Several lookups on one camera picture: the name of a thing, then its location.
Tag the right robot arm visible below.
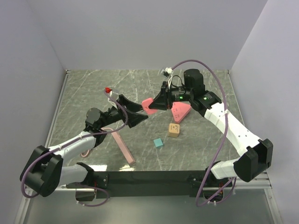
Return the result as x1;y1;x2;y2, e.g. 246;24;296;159
149;68;273;186

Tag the wooden cube block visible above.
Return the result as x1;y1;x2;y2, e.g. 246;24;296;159
168;123;180;138

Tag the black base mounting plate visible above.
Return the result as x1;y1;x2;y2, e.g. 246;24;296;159
74;170;234;202

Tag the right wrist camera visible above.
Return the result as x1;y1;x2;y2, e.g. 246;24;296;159
161;67;173;78

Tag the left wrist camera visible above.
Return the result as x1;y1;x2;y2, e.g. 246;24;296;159
105;87;119;100

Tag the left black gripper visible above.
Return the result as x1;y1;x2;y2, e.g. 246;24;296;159
99;94;148;128

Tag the pink triangular power strip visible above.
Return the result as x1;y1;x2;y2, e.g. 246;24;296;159
171;102;192;124

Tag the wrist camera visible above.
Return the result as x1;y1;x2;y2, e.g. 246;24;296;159
105;87;119;100
161;67;173;78

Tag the pink long power strip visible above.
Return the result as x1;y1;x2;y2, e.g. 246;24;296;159
103;127;135;167

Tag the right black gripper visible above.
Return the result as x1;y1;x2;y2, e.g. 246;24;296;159
149;81;193;111

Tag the teal cube block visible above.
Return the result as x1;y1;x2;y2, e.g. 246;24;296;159
153;138;164;148

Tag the pink triangular plug adapter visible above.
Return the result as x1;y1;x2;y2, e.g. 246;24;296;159
141;98;157;115

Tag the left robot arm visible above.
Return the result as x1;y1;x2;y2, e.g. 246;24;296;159
20;94;148;197

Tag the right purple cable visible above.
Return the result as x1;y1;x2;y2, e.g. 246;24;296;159
171;60;236;207

